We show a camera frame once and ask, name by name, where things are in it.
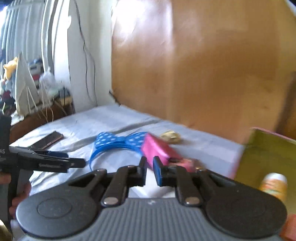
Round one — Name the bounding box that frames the wooden board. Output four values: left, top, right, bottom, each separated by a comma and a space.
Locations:
112, 1, 295, 143

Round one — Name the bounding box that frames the red card box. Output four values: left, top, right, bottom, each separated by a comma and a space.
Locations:
280, 214, 296, 241

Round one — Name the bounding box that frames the white pill bottle orange label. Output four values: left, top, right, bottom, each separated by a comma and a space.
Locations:
259, 173, 287, 202

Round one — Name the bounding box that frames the black smartphone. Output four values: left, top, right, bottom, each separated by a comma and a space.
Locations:
30, 131, 64, 150

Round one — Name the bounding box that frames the left hand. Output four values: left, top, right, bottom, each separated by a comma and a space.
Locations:
0, 173, 32, 219

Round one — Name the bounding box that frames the white paper sailboat model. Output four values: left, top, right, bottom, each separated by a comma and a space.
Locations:
14, 52, 40, 116

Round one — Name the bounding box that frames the pink leather pouch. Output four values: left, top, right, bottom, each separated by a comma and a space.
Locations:
141, 133, 203, 172

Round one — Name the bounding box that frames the dark wall cable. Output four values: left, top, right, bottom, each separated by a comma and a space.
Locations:
74, 0, 98, 106

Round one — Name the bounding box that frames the pink macaron biscuit tin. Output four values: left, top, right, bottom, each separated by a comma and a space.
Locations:
229, 128, 295, 214

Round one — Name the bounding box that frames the yellow bear keychain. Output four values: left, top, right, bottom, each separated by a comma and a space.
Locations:
160, 131, 182, 144

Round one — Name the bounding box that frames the blue polka dot bow headband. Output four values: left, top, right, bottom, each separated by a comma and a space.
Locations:
88, 132, 148, 170

